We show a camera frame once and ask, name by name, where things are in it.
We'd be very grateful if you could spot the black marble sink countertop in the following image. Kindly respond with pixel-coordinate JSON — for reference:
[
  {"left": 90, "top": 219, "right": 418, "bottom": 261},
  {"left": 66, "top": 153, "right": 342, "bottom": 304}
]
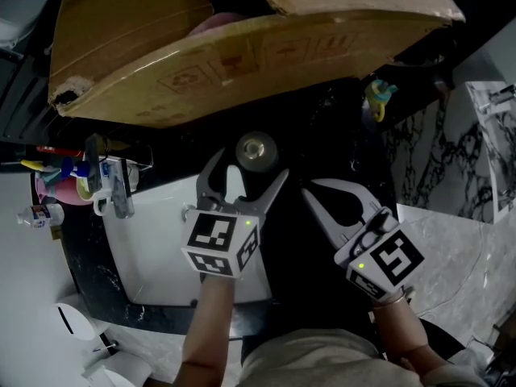
[{"left": 30, "top": 66, "right": 399, "bottom": 338}]

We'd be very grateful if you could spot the white bottle with blue cap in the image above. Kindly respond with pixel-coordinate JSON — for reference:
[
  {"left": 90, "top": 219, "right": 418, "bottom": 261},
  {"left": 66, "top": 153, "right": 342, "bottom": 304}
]
[{"left": 60, "top": 156, "right": 110, "bottom": 189}]

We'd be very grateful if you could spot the large cardboard box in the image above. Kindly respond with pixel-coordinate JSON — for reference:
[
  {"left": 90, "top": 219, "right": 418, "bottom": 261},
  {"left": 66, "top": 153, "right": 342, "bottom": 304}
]
[{"left": 48, "top": 0, "right": 467, "bottom": 130}]

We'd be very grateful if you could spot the person's right forearm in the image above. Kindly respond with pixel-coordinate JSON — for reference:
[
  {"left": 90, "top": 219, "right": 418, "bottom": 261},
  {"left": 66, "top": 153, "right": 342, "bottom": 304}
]
[{"left": 369, "top": 295, "right": 457, "bottom": 379}]

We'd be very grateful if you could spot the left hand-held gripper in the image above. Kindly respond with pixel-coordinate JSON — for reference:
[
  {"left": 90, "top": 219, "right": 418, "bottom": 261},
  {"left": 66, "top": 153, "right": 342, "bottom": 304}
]
[{"left": 181, "top": 148, "right": 290, "bottom": 278}]

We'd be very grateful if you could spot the right wrist bracelet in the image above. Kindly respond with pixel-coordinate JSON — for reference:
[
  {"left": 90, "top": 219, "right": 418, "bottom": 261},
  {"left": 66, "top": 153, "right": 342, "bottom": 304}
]
[{"left": 372, "top": 291, "right": 406, "bottom": 307}]

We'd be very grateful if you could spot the chrome faucet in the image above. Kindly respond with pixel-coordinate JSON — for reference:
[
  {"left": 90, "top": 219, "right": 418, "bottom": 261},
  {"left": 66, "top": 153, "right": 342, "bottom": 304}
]
[{"left": 84, "top": 132, "right": 136, "bottom": 220}]

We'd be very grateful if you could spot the small glass jar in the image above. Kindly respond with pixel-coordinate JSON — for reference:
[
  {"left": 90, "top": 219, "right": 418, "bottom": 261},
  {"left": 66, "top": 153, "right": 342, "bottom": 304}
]
[{"left": 234, "top": 131, "right": 280, "bottom": 173}]

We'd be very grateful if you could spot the grey metal washing machine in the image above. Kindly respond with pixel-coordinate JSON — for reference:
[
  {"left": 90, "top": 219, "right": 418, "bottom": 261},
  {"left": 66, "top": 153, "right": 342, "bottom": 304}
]
[{"left": 0, "top": 0, "right": 52, "bottom": 145}]

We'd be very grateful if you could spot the white sink basin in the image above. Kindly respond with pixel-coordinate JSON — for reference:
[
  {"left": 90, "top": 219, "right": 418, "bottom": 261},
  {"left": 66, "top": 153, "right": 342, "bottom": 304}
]
[{"left": 100, "top": 173, "right": 273, "bottom": 308}]

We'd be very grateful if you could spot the pink spray bottle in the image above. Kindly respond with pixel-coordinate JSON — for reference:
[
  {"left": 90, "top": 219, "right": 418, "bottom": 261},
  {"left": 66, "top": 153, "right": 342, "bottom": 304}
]
[{"left": 33, "top": 156, "right": 94, "bottom": 206}]

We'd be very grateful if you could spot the person's left forearm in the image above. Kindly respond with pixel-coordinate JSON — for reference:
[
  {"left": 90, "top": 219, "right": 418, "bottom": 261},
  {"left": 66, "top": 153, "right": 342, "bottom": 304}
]
[{"left": 172, "top": 273, "right": 238, "bottom": 387}]

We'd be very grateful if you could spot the clear plastic water bottle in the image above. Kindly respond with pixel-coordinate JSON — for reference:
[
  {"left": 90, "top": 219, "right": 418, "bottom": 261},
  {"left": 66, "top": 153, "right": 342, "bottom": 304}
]
[{"left": 15, "top": 203, "right": 66, "bottom": 231}]

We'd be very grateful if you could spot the white cup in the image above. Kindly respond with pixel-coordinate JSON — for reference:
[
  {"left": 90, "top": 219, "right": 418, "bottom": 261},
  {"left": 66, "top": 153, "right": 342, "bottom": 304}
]
[{"left": 76, "top": 163, "right": 140, "bottom": 218}]

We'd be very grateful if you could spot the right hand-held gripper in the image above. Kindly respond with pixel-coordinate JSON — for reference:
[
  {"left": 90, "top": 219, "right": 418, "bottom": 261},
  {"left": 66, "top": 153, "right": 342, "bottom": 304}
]
[{"left": 301, "top": 177, "right": 426, "bottom": 302}]

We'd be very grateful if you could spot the person's beige shirt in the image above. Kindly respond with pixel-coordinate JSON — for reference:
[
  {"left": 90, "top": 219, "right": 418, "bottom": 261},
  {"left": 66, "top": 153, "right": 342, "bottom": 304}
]
[{"left": 236, "top": 327, "right": 489, "bottom": 387}]

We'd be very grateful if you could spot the white marble sink cabinet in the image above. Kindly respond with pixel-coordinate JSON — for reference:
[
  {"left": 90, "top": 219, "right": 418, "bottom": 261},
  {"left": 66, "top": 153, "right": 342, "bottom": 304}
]
[{"left": 381, "top": 80, "right": 516, "bottom": 226}]

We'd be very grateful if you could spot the teal and yellow toy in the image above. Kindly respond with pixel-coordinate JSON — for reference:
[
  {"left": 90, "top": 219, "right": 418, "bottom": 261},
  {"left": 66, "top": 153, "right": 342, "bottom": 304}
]
[{"left": 364, "top": 78, "right": 400, "bottom": 124}]

